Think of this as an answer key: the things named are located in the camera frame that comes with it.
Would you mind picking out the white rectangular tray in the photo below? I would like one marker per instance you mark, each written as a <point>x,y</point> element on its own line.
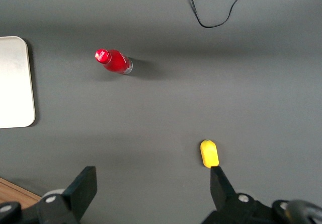
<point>13,83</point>

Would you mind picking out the brown wooden board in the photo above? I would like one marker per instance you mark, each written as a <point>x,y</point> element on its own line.
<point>15,193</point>

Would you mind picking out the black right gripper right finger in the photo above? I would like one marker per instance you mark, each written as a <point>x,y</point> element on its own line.
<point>221,191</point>

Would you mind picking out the yellow toy lemon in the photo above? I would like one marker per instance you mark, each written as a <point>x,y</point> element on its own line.
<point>209,154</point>

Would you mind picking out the red soda bottle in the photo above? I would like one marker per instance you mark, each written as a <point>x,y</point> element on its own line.
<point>115,61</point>

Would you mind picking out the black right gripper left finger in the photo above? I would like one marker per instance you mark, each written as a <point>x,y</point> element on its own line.
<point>80,186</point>

